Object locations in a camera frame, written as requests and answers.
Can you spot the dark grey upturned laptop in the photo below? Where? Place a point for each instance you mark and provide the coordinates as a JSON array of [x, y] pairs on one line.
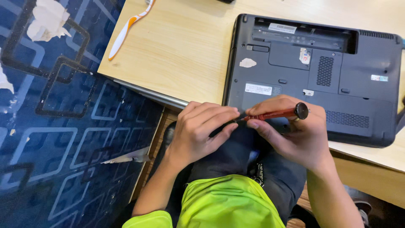
[[348, 76]]

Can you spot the person's left hand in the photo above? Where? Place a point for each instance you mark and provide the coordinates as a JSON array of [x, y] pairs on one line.
[[193, 133]]

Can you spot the grey paper scrap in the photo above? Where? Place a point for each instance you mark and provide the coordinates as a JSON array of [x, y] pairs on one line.
[[129, 157]]

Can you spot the neon green shirt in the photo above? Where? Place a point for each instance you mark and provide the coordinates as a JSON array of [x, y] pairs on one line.
[[227, 205]]

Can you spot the small black object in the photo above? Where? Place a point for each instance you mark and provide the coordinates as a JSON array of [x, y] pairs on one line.
[[225, 1]]

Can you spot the person's right hand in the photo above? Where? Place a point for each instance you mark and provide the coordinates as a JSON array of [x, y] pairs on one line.
[[303, 142]]

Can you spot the crumpled white paper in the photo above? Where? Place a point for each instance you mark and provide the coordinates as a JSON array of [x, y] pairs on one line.
[[47, 19]]

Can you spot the black shoe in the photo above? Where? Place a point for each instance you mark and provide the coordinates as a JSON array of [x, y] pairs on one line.
[[170, 134]]

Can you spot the torn white paper piece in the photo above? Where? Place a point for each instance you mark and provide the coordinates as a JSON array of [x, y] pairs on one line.
[[4, 80]]

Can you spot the dark grey trousers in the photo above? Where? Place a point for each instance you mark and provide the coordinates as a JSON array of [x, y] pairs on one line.
[[227, 155]]

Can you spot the orange and white toothbrush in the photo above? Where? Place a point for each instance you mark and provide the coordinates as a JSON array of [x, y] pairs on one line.
[[125, 34]]

